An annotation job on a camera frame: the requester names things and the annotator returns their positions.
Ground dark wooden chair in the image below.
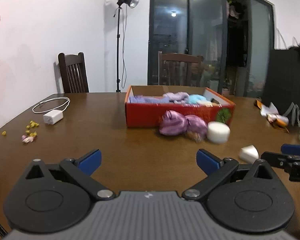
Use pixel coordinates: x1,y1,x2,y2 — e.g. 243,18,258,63
58,52,90,93

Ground pink satin scrunchie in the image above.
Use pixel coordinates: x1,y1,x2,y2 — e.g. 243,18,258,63
184,115,208,143

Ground sliding glass door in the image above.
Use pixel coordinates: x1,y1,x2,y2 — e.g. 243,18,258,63
147,0,275,98

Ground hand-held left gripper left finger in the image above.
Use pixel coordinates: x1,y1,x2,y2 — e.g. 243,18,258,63
25,149,115,202

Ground grey rope handles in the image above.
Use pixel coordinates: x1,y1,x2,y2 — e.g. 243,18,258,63
281,102,300,127

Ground purple cloth pouch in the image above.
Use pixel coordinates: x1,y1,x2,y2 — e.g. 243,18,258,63
129,95,169,104

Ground white charger cable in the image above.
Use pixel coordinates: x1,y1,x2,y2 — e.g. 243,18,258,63
32,97,71,114

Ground purple satin scrunchie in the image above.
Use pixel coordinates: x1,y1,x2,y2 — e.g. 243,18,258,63
159,110,190,136

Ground black paper bag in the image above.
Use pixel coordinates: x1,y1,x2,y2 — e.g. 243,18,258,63
261,47,300,108

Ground scattered yellow pink candies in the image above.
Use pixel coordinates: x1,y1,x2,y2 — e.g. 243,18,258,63
1,120,38,144

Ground blue plush toy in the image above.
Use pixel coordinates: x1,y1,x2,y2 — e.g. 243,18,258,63
189,94,209,105

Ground brown wooden chair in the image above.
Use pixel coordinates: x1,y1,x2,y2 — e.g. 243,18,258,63
158,51,205,87

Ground white charger block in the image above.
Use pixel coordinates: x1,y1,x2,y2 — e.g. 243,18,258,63
43,110,64,125

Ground red cardboard box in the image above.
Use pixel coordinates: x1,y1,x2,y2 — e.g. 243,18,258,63
125,85,236,128

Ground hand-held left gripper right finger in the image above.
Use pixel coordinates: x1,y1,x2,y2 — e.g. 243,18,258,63
181,149,275,202

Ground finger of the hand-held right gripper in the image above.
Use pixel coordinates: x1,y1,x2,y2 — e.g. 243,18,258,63
281,144,300,157
261,151,297,174

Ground studio light on stand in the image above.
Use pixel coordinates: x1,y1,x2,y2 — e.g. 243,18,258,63
112,0,140,93

